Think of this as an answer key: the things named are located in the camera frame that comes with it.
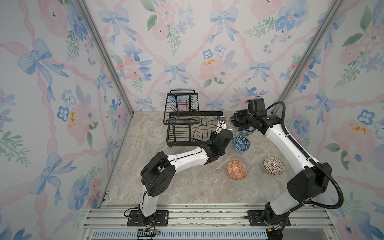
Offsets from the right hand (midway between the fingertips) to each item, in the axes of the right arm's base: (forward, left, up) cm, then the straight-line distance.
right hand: (229, 114), depth 81 cm
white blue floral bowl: (-15, -6, +5) cm, 17 cm away
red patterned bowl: (-20, -6, -26) cm, 34 cm away
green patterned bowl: (+7, +13, -26) cm, 30 cm away
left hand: (-4, +2, -4) cm, 6 cm away
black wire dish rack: (-1, +24, -8) cm, 25 cm away
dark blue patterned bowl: (-1, -12, -26) cm, 29 cm away
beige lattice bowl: (-17, -29, -26) cm, 43 cm away
